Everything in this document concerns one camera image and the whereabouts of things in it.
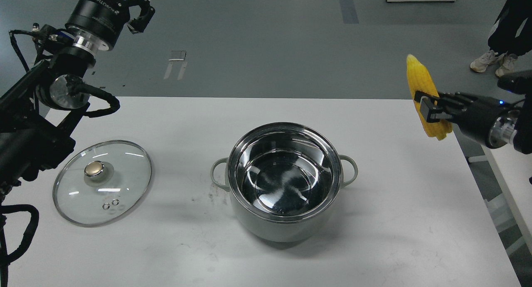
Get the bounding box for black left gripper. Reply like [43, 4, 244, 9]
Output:
[65, 0, 155, 51]

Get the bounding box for yellow corn cob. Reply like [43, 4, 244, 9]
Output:
[406, 54, 453, 140]

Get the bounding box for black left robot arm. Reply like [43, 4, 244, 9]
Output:
[0, 0, 155, 200]

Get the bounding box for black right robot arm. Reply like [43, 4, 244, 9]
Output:
[414, 71, 532, 155]

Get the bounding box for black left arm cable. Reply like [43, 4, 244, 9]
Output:
[0, 204, 39, 287]

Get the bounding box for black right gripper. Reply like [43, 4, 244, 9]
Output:
[414, 91, 519, 149]

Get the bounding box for person legs with sneakers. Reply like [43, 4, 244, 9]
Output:
[470, 0, 532, 77]

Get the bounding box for grey-green steel cooking pot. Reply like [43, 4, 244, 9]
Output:
[210, 122, 358, 242]

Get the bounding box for glass pot lid gold knob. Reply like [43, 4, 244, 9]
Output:
[52, 140, 153, 228]

